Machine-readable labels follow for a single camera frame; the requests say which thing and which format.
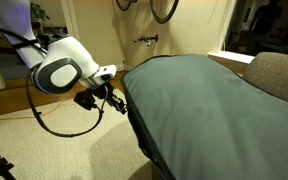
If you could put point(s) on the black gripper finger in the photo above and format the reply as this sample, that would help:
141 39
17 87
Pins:
121 110
117 100

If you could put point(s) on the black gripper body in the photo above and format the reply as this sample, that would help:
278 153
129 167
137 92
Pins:
104 91

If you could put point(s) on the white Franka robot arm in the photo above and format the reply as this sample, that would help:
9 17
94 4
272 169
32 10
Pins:
67 50

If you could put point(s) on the cream carpet rug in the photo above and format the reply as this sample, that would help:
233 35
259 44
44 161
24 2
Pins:
50 156

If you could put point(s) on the small-looking bicycle wheel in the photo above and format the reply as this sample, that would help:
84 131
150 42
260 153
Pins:
124 9

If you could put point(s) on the large bicycle wheel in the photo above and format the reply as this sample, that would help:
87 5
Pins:
163 22

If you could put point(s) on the blue floor mat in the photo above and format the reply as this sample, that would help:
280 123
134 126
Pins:
10 71

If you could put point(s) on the green potted plant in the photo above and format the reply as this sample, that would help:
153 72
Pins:
39 13

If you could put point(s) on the grey fabric sofa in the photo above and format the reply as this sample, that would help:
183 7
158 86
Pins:
277 76

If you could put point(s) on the person in dark clothes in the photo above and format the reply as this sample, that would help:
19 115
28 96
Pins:
265 23

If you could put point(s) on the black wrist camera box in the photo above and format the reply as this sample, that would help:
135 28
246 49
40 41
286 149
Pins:
85 100

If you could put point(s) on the black wall bike hook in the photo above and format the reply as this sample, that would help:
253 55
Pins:
149 39

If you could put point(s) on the white window frame post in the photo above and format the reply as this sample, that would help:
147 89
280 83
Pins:
229 26

